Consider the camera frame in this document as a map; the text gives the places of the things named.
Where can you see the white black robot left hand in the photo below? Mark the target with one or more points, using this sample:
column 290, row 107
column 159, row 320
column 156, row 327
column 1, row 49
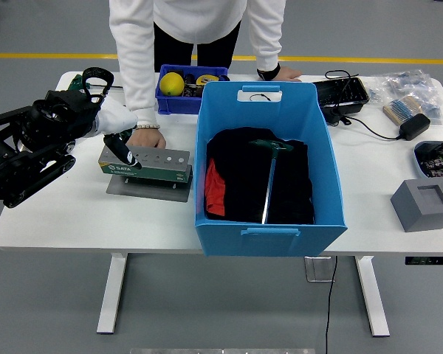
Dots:
column 118, row 118

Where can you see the person's right hand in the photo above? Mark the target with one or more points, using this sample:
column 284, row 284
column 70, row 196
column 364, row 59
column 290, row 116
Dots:
column 147, row 138

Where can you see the person's left hand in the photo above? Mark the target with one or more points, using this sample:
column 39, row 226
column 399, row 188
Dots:
column 289, row 73

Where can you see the green silver wrench stand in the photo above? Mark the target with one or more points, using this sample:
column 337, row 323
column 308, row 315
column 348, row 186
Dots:
column 158, row 173

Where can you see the person's left forearm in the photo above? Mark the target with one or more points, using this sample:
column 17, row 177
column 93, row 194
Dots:
column 267, row 55

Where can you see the person's right forearm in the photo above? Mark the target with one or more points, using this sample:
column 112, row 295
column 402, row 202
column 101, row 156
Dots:
column 140, row 92

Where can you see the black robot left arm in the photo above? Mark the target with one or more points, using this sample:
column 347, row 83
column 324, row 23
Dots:
column 59, row 107

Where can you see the blue folding plastic box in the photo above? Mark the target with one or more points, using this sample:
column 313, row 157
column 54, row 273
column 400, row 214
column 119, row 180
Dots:
column 266, row 243

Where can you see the small blue parts bin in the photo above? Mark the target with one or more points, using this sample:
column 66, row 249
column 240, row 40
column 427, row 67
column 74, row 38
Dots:
column 177, row 105

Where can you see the black tray device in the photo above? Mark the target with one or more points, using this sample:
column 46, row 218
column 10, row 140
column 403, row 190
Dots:
column 339, row 94

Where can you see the yellow ball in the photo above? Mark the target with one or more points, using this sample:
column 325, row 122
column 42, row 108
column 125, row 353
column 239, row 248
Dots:
column 171, row 85

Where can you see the dark brown parts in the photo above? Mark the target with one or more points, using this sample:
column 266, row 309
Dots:
column 192, row 86

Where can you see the yellow tape measure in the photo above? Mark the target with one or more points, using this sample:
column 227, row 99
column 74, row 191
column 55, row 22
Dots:
column 206, row 79

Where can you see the red cloth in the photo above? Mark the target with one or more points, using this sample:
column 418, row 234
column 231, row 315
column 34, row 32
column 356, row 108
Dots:
column 215, row 191

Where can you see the black cloth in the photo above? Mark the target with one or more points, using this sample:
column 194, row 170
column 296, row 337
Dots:
column 240, row 177

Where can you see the person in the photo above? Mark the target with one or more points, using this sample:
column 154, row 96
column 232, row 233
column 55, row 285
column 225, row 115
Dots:
column 199, row 14

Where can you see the resistor strip bundle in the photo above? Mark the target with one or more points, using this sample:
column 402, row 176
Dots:
column 400, row 108

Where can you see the clear plastic bags of parts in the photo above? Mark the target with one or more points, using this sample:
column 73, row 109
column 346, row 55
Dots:
column 406, row 83

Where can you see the black power adapter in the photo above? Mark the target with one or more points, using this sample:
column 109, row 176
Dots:
column 414, row 126

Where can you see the white table leg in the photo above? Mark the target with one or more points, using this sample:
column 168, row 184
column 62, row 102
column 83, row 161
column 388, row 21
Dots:
column 112, row 295
column 373, row 295

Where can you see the light blue tray of components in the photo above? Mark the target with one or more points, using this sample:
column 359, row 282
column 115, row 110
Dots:
column 437, row 162

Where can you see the grey block with square recess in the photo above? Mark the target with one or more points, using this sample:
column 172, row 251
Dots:
column 413, row 210

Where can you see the silver metal plate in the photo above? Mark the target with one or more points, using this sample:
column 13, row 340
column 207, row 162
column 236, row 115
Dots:
column 317, row 269

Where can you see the black table control panel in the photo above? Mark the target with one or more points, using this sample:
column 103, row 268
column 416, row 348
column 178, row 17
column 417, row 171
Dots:
column 428, row 260

